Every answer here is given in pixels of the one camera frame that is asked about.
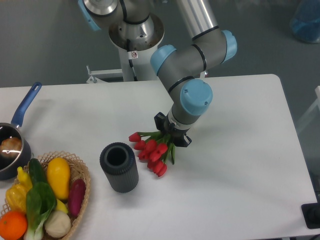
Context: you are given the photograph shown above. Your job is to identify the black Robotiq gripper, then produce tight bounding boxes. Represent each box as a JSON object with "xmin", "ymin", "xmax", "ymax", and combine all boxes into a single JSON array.
[{"xmin": 154, "ymin": 112, "xmax": 192, "ymax": 147}]

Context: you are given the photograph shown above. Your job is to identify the red tulip bouquet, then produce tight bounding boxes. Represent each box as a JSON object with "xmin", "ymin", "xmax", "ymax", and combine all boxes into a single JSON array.
[{"xmin": 128, "ymin": 131, "xmax": 176, "ymax": 178}]

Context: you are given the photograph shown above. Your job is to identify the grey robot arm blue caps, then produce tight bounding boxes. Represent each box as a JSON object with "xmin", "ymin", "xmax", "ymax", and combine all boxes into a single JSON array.
[{"xmin": 78, "ymin": 0, "xmax": 237, "ymax": 147}]

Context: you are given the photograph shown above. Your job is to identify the dark grey ribbed vase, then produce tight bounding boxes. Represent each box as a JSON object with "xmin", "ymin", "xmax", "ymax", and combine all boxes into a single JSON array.
[{"xmin": 99, "ymin": 142, "xmax": 139, "ymax": 193}]

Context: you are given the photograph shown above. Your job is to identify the woven wicker basket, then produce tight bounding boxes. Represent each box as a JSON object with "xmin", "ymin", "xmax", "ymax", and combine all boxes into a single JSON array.
[{"xmin": 0, "ymin": 151, "xmax": 91, "ymax": 240}]

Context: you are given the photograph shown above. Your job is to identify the purple eggplant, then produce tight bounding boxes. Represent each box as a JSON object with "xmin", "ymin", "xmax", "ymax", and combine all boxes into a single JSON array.
[{"xmin": 67, "ymin": 178, "xmax": 86, "ymax": 217}]

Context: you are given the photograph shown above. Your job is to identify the yellow squash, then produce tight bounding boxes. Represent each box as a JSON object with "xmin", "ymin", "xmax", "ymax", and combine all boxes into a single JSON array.
[{"xmin": 46, "ymin": 157, "xmax": 71, "ymax": 201}]

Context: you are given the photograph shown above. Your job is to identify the green cucumber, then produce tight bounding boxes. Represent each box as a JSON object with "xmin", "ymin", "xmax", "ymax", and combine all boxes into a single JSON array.
[{"xmin": 28, "ymin": 158, "xmax": 48, "ymax": 185}]

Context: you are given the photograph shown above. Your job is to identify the beige garlic bulb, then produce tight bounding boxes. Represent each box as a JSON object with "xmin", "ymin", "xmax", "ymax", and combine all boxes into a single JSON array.
[{"xmin": 44, "ymin": 210, "xmax": 71, "ymax": 238}]

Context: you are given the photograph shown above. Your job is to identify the green bok choy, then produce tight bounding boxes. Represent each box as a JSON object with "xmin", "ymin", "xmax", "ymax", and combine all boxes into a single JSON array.
[{"xmin": 23, "ymin": 182, "xmax": 57, "ymax": 240}]

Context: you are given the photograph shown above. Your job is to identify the black device at table edge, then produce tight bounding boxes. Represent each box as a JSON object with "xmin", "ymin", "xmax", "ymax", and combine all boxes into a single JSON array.
[{"xmin": 301, "ymin": 203, "xmax": 320, "ymax": 229}]

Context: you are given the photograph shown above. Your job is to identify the bread roll in pan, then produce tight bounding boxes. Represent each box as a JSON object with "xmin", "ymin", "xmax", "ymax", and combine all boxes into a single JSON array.
[{"xmin": 0, "ymin": 137, "xmax": 22, "ymax": 159}]

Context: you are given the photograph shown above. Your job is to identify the yellow bell pepper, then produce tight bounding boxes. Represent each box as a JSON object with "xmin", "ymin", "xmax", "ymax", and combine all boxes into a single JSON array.
[{"xmin": 5, "ymin": 184, "xmax": 28, "ymax": 214}]

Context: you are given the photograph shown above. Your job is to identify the blue translucent container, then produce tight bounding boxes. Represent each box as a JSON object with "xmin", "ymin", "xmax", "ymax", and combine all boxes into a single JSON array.
[{"xmin": 289, "ymin": 0, "xmax": 320, "ymax": 44}]

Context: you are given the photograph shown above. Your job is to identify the orange fruit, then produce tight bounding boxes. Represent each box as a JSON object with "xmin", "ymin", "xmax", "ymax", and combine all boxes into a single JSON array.
[{"xmin": 0, "ymin": 211, "xmax": 28, "ymax": 240}]

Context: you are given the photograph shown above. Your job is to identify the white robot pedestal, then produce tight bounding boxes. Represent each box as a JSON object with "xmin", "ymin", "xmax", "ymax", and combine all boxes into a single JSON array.
[{"xmin": 87, "ymin": 13, "xmax": 165, "ymax": 83}]

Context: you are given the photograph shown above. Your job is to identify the blue handled saucepan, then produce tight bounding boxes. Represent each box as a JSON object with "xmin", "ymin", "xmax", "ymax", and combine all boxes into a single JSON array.
[{"xmin": 0, "ymin": 82, "xmax": 42, "ymax": 181}]

